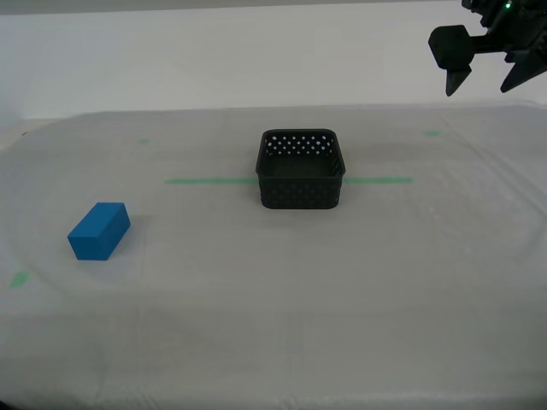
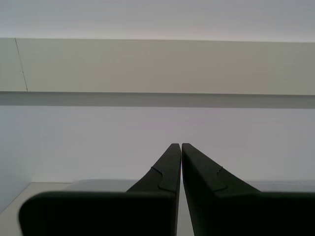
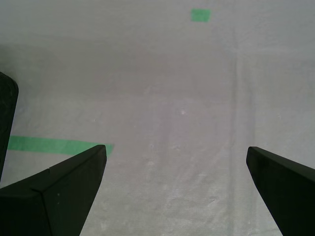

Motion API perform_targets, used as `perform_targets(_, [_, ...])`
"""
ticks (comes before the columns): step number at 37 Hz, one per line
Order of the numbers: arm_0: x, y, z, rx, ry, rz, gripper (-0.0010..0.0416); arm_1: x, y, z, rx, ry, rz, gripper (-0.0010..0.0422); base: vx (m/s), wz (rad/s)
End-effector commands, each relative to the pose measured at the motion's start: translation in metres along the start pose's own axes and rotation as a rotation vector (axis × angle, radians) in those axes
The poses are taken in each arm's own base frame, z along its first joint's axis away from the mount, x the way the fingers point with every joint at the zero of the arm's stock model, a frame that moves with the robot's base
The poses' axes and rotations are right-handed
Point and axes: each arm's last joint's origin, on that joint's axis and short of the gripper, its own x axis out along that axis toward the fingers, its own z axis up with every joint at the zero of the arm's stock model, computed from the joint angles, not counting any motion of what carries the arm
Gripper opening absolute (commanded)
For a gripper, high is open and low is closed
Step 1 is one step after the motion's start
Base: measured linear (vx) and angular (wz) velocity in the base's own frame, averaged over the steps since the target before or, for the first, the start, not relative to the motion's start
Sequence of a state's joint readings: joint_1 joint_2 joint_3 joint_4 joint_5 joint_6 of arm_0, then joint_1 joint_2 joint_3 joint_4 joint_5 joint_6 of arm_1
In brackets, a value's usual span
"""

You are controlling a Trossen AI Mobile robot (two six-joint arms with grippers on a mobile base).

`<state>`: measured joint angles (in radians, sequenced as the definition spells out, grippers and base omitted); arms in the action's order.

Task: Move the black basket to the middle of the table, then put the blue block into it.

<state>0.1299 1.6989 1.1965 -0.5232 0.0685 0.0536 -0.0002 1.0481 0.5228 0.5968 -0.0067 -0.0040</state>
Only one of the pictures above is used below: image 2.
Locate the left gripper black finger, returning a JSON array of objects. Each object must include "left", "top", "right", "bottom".
[
  {"left": 18, "top": 143, "right": 182, "bottom": 236},
  {"left": 182, "top": 143, "right": 315, "bottom": 236}
]

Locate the beige wall panel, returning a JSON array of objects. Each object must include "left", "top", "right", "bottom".
[{"left": 0, "top": 37, "right": 315, "bottom": 95}]

